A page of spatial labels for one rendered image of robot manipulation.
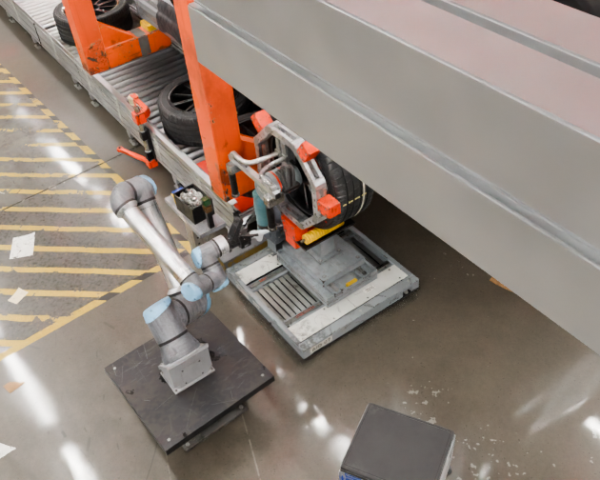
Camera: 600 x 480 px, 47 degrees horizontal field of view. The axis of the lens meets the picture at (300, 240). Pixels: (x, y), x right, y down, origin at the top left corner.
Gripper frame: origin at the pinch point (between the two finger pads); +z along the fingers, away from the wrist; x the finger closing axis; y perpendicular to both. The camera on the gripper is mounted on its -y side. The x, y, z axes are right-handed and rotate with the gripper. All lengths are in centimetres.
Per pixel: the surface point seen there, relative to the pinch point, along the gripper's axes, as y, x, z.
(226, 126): -17, -58, 18
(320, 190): -6.7, 6.9, 30.7
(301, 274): 67, -15, 28
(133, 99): 34, -203, 20
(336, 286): 67, 5, 38
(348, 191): -5.7, 15.1, 41.0
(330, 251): 59, -13, 48
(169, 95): 33, -189, 41
